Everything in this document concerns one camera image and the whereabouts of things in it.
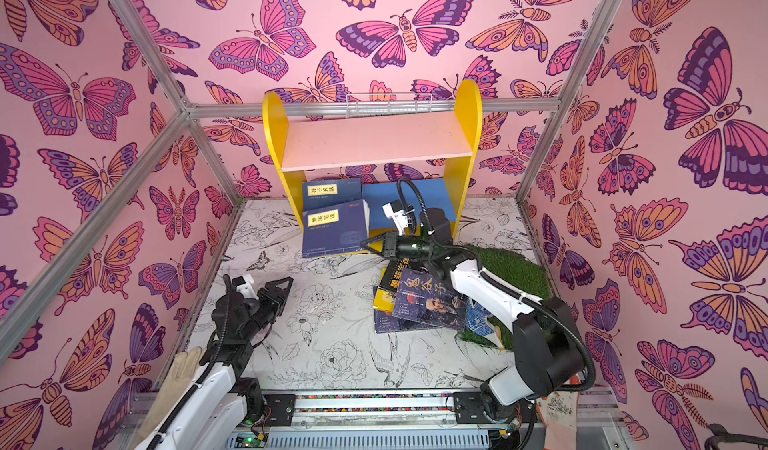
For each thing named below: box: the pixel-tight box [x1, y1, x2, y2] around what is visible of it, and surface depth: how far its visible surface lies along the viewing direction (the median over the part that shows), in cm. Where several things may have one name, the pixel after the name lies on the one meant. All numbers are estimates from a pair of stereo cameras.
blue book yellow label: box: [302, 178, 362, 211], surface depth 95 cm
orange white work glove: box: [536, 390, 579, 450], surface depth 71 cm
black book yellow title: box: [379, 258, 410, 291], surface depth 96 cm
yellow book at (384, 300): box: [373, 287, 397, 316], surface depth 92 cm
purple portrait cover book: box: [394, 268, 467, 329], surface depth 88 cm
